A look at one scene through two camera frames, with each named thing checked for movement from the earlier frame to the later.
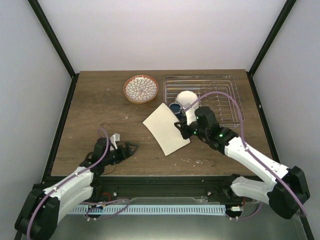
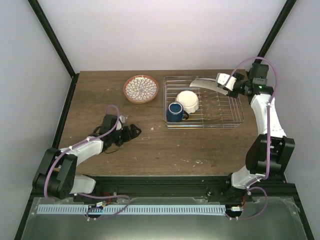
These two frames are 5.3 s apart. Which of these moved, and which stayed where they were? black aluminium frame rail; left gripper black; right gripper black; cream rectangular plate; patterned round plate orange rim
Moved: cream rectangular plate; left gripper black; right gripper black
Stayed: patterned round plate orange rim; black aluminium frame rail
